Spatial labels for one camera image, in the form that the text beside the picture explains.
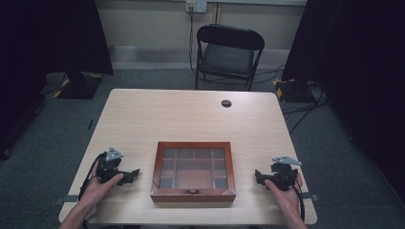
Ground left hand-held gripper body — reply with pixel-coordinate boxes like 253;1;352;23
95;146;126;185

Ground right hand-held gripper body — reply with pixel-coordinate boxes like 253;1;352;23
266;155;303;193

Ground wooden box with glass lid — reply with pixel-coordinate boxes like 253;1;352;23
149;141;237;203

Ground person's right hand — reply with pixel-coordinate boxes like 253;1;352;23
264;172;304;216

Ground person's left hand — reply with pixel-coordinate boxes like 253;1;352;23
76;161;125;212

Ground black stand base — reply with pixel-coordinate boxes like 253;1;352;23
272;77;317;104
53;72;104;100

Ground black folding chair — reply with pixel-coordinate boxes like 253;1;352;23
194;23;266;93

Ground dark curtain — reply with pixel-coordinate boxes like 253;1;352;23
281;0;405;202

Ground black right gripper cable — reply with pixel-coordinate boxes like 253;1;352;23
288;177;307;222

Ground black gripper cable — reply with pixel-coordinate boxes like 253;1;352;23
288;177;307;222
77;152;109;229

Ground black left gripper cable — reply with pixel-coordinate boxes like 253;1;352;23
77;152;109;229

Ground grey table strap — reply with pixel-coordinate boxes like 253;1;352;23
301;192;321;202
53;194;80;205

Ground black floor cables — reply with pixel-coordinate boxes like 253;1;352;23
254;64;330;135

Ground black wall socket cable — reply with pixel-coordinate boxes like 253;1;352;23
188;7;204;80

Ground white wall socket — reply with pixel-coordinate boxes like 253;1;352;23
185;0;208;14

